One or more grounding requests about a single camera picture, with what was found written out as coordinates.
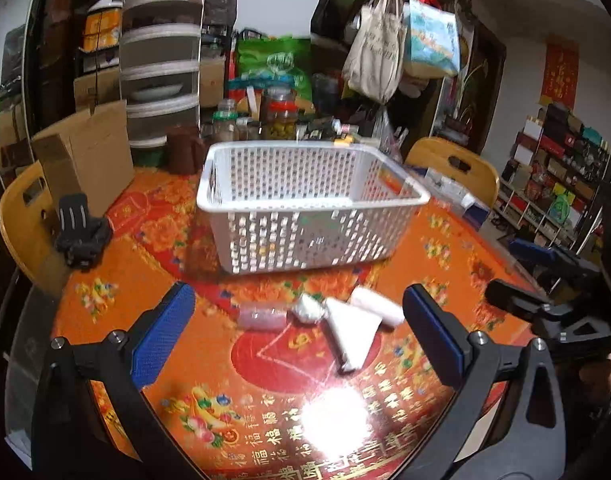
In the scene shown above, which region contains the white pink towel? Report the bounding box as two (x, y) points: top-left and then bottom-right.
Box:
(349, 286), (405, 328)

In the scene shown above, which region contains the brown cylindrical container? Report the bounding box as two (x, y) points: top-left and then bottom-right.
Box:
(166, 125), (206, 176)

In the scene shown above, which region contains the goods display shelf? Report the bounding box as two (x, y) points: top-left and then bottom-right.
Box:
(494, 103), (610, 249)

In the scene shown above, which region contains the green snack packet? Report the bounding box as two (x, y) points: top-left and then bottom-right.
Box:
(298, 210), (337, 230)

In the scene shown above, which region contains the white tiered storage rack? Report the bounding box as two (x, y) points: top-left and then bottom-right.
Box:
(119, 0), (204, 150)

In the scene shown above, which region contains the white perforated plastic basket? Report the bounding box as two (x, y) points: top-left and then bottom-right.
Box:
(197, 141), (430, 275)

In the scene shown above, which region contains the right wooden chair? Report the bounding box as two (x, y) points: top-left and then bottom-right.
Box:
(405, 136), (499, 208)

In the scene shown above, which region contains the left wooden chair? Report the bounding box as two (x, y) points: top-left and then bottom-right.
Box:
(0, 162), (70, 299)

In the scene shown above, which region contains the person's right hand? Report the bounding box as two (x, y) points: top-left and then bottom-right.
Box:
(579, 353), (611, 404)

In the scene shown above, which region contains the blue illustrated tote bag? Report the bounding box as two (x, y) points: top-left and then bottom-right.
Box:
(404, 0), (461, 79)

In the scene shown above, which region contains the green shopping bag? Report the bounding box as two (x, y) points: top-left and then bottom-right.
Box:
(237, 36), (312, 100)

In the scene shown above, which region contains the beige canvas tote bag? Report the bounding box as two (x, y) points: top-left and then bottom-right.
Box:
(342, 0), (406, 105)

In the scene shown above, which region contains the white triangular cloth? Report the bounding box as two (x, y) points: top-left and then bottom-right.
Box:
(324, 298), (381, 374)

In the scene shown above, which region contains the green-lid glass jar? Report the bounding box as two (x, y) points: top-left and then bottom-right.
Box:
(212, 110), (238, 142)

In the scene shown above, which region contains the open cardboard box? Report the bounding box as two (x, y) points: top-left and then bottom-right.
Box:
(32, 101), (134, 217)

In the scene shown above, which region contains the red-lid pickle jar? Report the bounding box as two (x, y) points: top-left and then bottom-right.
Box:
(262, 87), (299, 140)

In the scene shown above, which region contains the red wall poster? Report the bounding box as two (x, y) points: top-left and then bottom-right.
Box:
(540, 42), (580, 110)

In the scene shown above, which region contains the small white ball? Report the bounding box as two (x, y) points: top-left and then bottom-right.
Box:
(290, 292), (327, 326)

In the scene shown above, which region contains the wooden chair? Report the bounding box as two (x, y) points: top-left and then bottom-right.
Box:
(0, 162), (70, 299)
(405, 136), (499, 208)

